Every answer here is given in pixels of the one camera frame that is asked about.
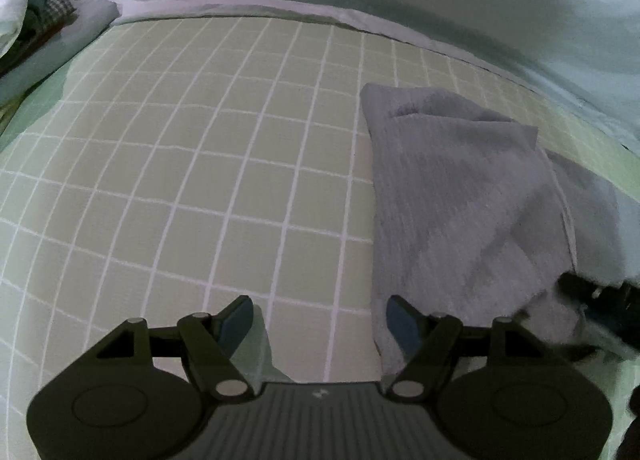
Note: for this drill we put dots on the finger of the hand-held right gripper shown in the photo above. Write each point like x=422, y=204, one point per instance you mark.
x=610, y=305

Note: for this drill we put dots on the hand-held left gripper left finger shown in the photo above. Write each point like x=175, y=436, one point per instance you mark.
x=235, y=325

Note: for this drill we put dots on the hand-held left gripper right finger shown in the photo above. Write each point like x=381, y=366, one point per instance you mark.
x=404, y=325

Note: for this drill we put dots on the grey pants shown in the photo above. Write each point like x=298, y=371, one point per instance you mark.
x=450, y=190

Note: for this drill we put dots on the stack of folded clothes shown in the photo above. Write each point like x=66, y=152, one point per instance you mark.
x=75, y=40

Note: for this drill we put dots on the light blue carrot-print sheet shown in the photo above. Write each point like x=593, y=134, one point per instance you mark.
x=450, y=0

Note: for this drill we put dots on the grey checked cloth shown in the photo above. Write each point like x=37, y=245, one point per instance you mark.
x=60, y=7

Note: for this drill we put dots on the white folded cloth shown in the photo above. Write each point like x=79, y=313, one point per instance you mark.
x=15, y=5

